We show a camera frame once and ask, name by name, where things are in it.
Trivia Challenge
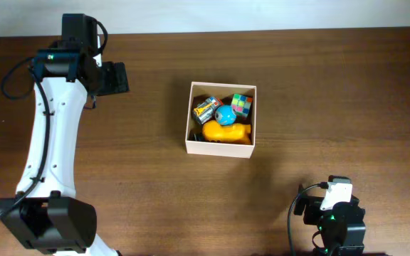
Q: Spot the yellow toy animal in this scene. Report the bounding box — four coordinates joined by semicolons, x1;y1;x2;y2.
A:
202;120;251;145

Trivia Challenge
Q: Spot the pink cardboard box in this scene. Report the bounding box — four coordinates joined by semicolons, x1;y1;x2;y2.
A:
184;82;257;159

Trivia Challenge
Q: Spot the blue toy ball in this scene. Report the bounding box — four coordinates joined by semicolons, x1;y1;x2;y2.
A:
215;105;236;126

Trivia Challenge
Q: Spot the multicolour puzzle cube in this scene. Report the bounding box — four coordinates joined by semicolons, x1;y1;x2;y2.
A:
231;94;253;119

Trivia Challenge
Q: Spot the round black tin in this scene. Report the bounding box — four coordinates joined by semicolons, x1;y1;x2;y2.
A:
189;132;206;142

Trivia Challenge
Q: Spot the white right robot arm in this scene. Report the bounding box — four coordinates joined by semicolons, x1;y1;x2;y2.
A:
288;182;366;256

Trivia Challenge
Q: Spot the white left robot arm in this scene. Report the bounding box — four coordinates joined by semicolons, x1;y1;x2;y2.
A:
0;49;129;255

